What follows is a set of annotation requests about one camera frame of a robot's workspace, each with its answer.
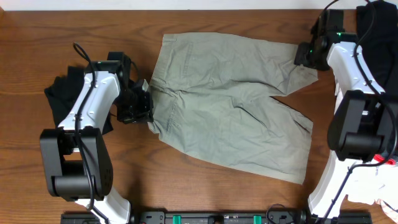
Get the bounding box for grey garment with red trim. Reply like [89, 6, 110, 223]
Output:
[373, 154, 397, 166]

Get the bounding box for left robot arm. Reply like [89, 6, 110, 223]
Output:
[40, 52, 154, 223]

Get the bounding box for black folded polo shirt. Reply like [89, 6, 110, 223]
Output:
[44, 65, 114, 136]

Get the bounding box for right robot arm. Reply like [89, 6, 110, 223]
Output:
[294, 8, 397, 223]

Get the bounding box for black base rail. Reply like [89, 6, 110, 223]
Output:
[60, 208, 373, 224]

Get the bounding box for khaki green shorts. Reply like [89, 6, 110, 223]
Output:
[149, 32, 318, 184]

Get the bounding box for white crumpled garment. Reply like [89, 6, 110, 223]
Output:
[329, 162, 397, 223]

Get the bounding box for black garment at right edge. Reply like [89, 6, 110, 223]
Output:
[356, 1, 397, 95]

